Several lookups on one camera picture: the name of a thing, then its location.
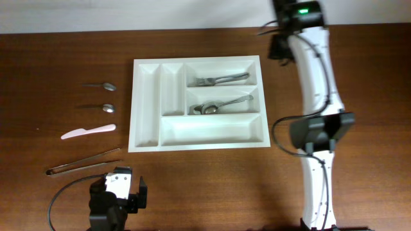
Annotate metal kitchen tongs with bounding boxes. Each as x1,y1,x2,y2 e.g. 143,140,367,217
45,148,121,177

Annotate pink plastic knife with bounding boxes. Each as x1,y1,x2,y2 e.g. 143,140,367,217
60,124,116,140

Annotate large metal spoon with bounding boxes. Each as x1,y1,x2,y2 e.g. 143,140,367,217
188,105,203,115
200,95,254,115

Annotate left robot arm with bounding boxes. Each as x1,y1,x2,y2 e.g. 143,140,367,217
89,167,148,231

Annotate small metal teaspoon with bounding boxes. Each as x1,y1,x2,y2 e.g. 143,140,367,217
82,82,117,91
78,103,116,114

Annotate white plastic cutlery tray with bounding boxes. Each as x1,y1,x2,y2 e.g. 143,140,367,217
128,55,270,153

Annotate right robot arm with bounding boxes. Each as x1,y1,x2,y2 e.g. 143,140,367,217
269,1,355,230

